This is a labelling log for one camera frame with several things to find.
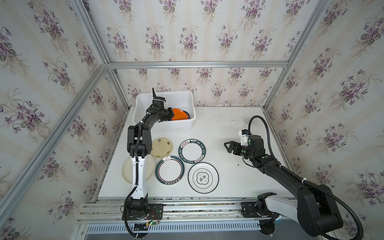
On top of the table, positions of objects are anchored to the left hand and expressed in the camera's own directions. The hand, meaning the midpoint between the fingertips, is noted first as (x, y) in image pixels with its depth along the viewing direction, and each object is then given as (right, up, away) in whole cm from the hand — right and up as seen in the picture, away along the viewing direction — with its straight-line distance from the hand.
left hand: (173, 114), depth 107 cm
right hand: (+38, -19, -21) cm, 48 cm away
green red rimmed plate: (+1, -34, -20) cm, 40 cm away
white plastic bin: (+1, +12, +6) cm, 13 cm away
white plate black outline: (+20, -38, -23) cm, 49 cm away
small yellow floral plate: (-6, -23, -11) cm, 26 cm away
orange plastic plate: (+4, 0, +5) cm, 6 cm away
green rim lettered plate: (+14, -25, -12) cm, 31 cm away
